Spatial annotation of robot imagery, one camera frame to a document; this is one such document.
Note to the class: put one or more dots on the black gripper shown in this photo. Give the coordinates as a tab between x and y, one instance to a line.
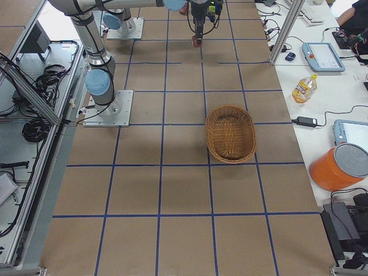
198	11

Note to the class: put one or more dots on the red apple with yellow patch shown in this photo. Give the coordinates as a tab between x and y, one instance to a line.
196	42

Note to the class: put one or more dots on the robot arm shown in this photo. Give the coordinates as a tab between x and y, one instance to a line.
100	80

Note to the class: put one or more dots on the woven wicker basket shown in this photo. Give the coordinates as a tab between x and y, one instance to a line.
230	134

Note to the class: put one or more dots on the yellow juice bottle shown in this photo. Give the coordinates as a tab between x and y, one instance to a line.
305	89

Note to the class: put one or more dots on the blue teach pendant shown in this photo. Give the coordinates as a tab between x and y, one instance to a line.
353	132
322	57

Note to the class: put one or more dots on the black power adapter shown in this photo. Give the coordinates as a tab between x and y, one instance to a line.
306	121

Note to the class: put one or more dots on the orange bucket with grey lid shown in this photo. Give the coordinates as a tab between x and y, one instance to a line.
340	167

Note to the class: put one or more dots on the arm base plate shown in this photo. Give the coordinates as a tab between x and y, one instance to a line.
116	115
131	29

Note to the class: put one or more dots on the aluminium frame post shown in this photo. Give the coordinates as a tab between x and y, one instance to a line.
285	30

